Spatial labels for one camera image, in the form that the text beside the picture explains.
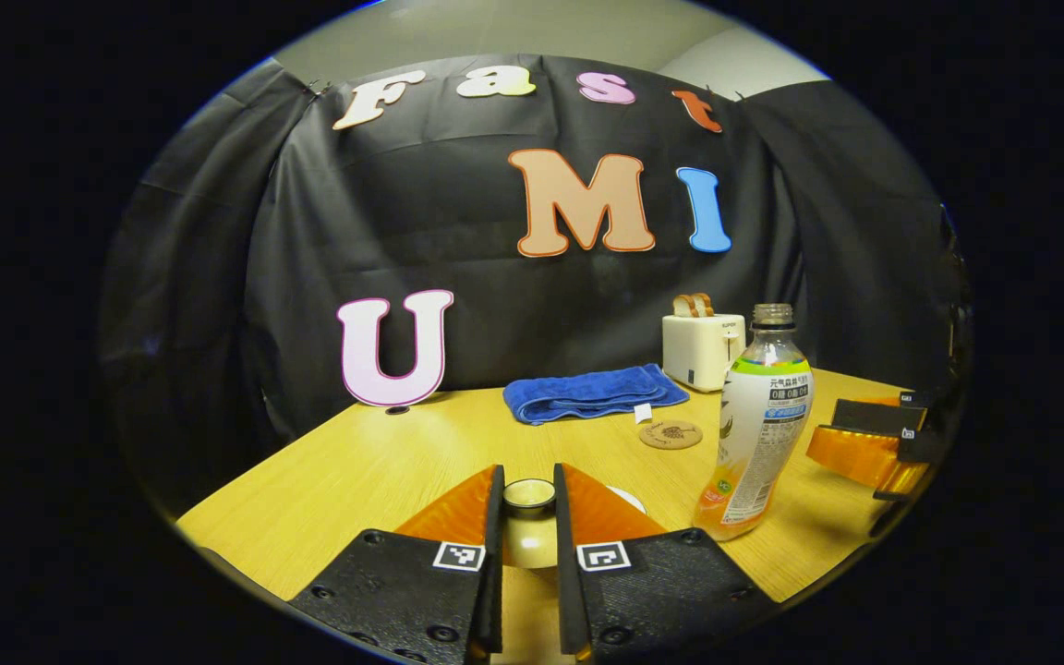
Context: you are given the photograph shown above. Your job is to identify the blue folded towel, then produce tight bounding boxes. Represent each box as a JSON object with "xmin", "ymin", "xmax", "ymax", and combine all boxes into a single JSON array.
[{"xmin": 502, "ymin": 363, "xmax": 691, "ymax": 427}]

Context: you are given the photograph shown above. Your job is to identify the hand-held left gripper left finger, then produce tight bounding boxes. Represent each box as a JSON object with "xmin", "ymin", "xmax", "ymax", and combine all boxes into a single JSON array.
[{"xmin": 290, "ymin": 464, "xmax": 506, "ymax": 665}]

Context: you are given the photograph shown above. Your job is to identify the round cork coaster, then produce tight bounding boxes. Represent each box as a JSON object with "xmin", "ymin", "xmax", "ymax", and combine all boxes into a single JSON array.
[{"xmin": 638, "ymin": 420, "xmax": 705, "ymax": 452}]

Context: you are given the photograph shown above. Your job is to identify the black backdrop cloth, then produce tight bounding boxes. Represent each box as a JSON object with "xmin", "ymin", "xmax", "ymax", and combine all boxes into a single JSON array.
[{"xmin": 98, "ymin": 54, "xmax": 972, "ymax": 518}]

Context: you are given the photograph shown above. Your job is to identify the clear labelled water bottle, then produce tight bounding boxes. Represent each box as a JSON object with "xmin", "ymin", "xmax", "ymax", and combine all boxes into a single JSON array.
[{"xmin": 694, "ymin": 303, "xmax": 816, "ymax": 542}]

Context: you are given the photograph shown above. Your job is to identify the cream white toaster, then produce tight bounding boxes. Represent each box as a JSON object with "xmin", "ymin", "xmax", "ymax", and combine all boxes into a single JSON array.
[{"xmin": 661, "ymin": 313, "xmax": 747, "ymax": 393}]

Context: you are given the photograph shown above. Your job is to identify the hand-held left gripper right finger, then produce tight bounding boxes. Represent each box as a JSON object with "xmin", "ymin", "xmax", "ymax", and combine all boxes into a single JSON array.
[{"xmin": 553, "ymin": 462, "xmax": 778, "ymax": 661}]

